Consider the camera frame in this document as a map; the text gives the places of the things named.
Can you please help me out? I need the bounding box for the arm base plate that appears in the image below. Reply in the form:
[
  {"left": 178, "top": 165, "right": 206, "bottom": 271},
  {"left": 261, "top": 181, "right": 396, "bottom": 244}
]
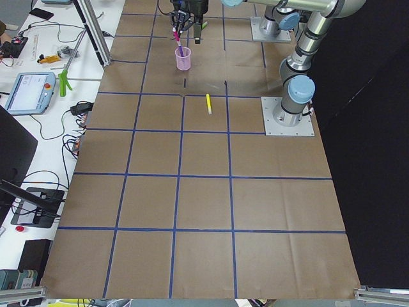
[
  {"left": 261, "top": 97, "right": 315, "bottom": 137},
  {"left": 251, "top": 17, "right": 291, "bottom": 43}
]

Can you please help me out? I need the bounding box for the blue teach pendant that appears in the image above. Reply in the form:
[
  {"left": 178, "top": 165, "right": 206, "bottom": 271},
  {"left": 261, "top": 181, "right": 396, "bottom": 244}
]
[{"left": 5, "top": 72, "right": 56, "bottom": 116}]

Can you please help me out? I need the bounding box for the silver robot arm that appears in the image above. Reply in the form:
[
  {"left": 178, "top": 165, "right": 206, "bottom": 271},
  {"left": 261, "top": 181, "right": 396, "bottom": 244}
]
[
  {"left": 256, "top": 1, "right": 366, "bottom": 127},
  {"left": 169, "top": 1, "right": 300, "bottom": 43}
]

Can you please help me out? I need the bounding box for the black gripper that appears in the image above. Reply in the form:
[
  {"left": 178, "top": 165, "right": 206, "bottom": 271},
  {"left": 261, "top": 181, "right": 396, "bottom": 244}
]
[
  {"left": 170, "top": 0, "right": 189, "bottom": 35},
  {"left": 180, "top": 0, "right": 208, "bottom": 44}
]

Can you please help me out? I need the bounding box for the black smartphone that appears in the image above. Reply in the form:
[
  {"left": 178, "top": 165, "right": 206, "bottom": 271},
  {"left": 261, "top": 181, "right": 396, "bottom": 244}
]
[{"left": 29, "top": 8, "right": 54, "bottom": 20}]

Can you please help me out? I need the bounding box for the pink marker pen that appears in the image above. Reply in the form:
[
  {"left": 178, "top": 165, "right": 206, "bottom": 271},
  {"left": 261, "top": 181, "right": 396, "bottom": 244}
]
[{"left": 173, "top": 27, "right": 181, "bottom": 47}]

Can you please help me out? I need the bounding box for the long reacher grabber tool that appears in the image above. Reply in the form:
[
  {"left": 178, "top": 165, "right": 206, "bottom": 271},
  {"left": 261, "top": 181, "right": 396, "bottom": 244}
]
[{"left": 58, "top": 29, "right": 86, "bottom": 97}]

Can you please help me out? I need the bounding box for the yellow marker pen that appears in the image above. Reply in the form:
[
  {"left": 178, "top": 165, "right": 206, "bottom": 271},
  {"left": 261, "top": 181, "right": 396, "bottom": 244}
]
[{"left": 206, "top": 93, "right": 213, "bottom": 115}]

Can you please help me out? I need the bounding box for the purple marker pen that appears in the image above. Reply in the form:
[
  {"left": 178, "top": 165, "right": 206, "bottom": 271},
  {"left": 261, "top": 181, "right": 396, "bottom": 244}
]
[{"left": 178, "top": 45, "right": 184, "bottom": 58}]

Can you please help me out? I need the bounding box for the pink mesh cup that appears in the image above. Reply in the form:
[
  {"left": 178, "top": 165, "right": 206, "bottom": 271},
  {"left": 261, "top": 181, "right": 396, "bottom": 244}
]
[{"left": 174, "top": 47, "right": 191, "bottom": 71}]

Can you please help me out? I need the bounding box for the black monitor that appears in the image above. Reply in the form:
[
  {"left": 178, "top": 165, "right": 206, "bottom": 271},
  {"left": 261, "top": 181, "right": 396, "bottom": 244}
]
[{"left": 1, "top": 108, "right": 65, "bottom": 228}]

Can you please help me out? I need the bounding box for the brown paper table cover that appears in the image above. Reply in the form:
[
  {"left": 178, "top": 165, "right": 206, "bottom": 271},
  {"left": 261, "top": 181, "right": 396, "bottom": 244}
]
[{"left": 42, "top": 1, "right": 359, "bottom": 299}]

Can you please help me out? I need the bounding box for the aluminium frame post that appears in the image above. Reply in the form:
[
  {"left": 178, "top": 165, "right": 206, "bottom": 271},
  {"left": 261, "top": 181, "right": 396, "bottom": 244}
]
[{"left": 72, "top": 0, "right": 112, "bottom": 67}]

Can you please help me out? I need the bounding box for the black power adapter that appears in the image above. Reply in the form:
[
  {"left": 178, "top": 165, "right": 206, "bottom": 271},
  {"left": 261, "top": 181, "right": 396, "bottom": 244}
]
[{"left": 70, "top": 102, "right": 94, "bottom": 116}]

